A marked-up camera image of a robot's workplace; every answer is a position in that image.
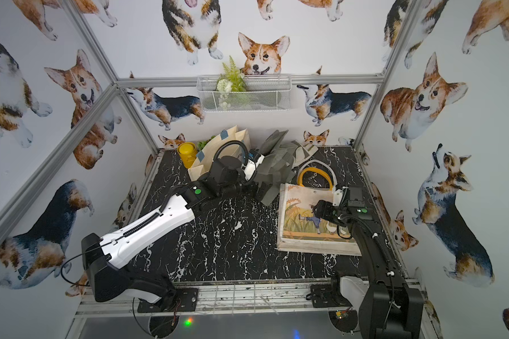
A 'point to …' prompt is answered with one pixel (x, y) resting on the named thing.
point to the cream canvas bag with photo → (331, 248)
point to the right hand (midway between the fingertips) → (321, 209)
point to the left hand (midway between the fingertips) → (264, 173)
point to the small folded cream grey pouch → (302, 152)
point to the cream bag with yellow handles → (297, 220)
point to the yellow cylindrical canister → (187, 151)
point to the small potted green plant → (201, 144)
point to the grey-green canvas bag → (277, 168)
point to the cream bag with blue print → (205, 157)
